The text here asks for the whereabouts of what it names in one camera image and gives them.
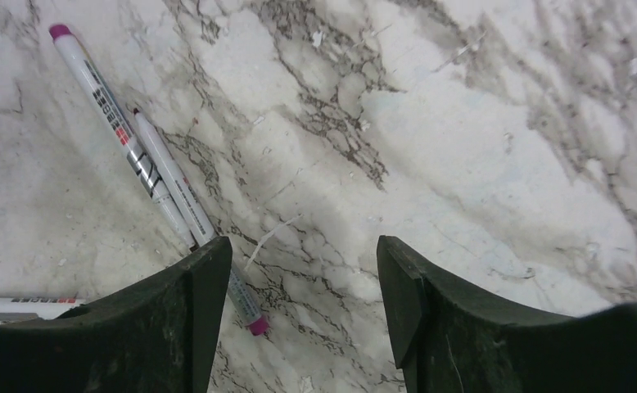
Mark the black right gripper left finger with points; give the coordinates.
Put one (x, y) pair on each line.
(156, 335)

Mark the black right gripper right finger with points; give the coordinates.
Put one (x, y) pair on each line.
(450, 335)

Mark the white marker pen magenta end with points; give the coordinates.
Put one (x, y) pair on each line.
(110, 114)

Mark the white marker pen green end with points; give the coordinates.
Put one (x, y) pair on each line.
(22, 308)

